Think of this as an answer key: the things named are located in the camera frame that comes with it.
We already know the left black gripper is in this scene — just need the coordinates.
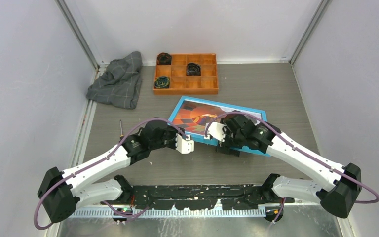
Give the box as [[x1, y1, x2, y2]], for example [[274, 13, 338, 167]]
[[150, 126, 184, 150]]

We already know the black yellow screwdriver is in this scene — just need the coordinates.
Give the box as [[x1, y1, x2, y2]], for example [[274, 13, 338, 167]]
[[119, 120, 123, 137]]

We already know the blue picture frame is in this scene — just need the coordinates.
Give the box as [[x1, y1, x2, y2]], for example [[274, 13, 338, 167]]
[[168, 96, 270, 157]]

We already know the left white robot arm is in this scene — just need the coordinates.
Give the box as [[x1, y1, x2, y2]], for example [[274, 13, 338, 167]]
[[34, 118, 194, 230]]

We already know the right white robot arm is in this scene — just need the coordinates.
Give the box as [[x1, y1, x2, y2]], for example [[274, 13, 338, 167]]
[[205, 111, 362, 218]]

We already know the green black tape roll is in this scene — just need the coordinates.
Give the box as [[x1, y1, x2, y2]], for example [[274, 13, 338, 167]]
[[154, 76, 170, 89]]

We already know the grey checked cloth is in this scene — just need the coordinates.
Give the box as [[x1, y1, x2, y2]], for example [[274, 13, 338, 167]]
[[86, 51, 143, 110]]

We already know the orange compartment tray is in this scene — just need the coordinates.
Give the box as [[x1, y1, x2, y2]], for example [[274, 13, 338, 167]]
[[152, 52, 219, 95]]

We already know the black tape roll centre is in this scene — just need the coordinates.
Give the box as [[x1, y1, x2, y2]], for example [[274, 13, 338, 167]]
[[186, 63, 201, 76]]

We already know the black tape roll top left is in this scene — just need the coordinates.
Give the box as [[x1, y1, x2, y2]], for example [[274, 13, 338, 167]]
[[156, 52, 172, 65]]

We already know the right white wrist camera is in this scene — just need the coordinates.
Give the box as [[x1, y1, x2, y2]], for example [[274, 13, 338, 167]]
[[204, 122, 226, 142]]

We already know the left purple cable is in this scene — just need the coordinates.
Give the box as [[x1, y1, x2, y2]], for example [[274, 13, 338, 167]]
[[33, 118, 190, 231]]

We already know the purple cable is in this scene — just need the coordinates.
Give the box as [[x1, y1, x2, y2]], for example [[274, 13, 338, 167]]
[[33, 118, 190, 231], [204, 111, 379, 224]]

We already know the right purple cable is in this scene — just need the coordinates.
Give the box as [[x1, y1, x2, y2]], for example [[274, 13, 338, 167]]
[[204, 111, 379, 224]]

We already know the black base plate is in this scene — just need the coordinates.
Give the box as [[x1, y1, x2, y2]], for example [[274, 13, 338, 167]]
[[109, 184, 282, 210]]

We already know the aluminium front rail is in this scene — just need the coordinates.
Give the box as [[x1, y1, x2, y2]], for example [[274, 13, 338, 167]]
[[54, 183, 347, 219]]

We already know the aluminium rail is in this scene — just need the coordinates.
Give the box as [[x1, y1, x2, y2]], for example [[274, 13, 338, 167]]
[[54, 183, 347, 219], [66, 64, 107, 186]]

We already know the aluminium left rail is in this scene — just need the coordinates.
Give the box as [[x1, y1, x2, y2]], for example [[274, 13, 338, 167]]
[[66, 64, 107, 186]]

